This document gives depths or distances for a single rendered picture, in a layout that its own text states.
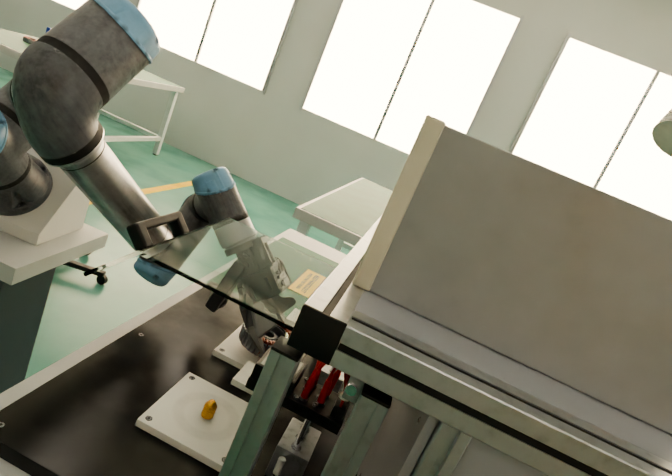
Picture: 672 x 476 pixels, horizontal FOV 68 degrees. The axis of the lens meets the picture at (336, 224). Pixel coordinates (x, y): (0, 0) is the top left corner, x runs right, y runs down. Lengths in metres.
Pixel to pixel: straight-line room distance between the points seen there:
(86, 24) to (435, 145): 0.51
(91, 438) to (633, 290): 0.68
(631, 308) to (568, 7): 5.10
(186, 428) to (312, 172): 4.89
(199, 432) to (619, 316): 0.58
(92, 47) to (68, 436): 0.52
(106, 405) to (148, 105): 5.68
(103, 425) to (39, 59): 0.50
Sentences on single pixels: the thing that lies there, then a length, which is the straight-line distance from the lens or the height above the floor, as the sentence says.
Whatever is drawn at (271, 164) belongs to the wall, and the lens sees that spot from 5.72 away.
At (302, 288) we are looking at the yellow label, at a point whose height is 1.07.
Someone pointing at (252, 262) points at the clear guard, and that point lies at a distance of 0.66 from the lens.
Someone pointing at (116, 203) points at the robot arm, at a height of 1.01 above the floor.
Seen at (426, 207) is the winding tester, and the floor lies 1.23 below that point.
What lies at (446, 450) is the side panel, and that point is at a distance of 0.53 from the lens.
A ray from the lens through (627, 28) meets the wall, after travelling 5.69.
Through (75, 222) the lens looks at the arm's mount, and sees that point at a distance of 1.39.
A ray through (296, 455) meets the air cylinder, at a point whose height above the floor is 0.82.
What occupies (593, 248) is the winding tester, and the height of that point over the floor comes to 1.26.
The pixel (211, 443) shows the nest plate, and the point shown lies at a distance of 0.81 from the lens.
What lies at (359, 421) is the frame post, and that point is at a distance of 0.53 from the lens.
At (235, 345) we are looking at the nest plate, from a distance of 1.03.
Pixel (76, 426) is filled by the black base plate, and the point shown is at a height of 0.77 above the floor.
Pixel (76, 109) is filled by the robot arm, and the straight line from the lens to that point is 0.78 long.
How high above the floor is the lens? 1.31
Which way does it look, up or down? 14 degrees down
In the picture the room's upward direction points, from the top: 23 degrees clockwise
